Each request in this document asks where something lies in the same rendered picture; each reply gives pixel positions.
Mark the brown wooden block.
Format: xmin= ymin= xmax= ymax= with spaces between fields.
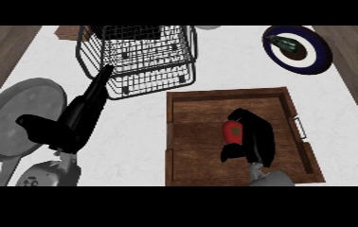
xmin=55 ymin=25 xmax=95 ymax=43

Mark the brown wooden tray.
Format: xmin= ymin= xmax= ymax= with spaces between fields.
xmin=165 ymin=86 xmax=328 ymax=187

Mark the blue and white plate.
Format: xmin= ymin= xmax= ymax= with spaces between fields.
xmin=262 ymin=25 xmax=335 ymax=77

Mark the red tomato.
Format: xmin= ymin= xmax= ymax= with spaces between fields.
xmin=221 ymin=119 xmax=245 ymax=146

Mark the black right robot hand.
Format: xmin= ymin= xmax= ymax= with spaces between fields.
xmin=220 ymin=107 xmax=277 ymax=168

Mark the grey frying pan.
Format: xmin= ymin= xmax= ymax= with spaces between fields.
xmin=0 ymin=77 xmax=69 ymax=187

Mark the pale grey round object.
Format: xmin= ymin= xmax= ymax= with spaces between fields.
xmin=193 ymin=25 xmax=224 ymax=31

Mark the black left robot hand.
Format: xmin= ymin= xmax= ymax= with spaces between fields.
xmin=14 ymin=63 xmax=116 ymax=155

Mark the dark green vegetable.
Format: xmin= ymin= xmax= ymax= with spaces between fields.
xmin=268 ymin=34 xmax=299 ymax=53

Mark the black wire tiered basket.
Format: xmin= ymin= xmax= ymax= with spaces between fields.
xmin=75 ymin=25 xmax=199 ymax=100

